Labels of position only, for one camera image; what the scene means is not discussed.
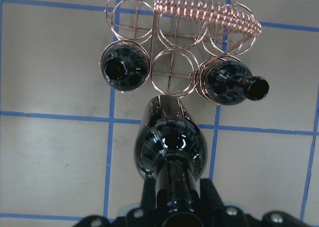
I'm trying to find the dark glass wine bottle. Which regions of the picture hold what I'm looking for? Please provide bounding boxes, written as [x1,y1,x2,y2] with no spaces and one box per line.
[135,95,207,227]

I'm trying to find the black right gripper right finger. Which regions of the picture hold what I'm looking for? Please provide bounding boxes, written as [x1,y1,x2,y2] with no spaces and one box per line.
[200,178,224,211]

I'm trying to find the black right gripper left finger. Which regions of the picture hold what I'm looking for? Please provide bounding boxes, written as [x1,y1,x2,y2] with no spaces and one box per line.
[141,178,156,211]

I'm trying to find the dark wine bottle in basket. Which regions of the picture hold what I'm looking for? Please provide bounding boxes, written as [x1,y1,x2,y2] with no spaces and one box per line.
[100,40,151,92]

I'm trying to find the copper wire bottle basket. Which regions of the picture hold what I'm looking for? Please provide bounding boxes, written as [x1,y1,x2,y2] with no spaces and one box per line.
[104,0,262,105]

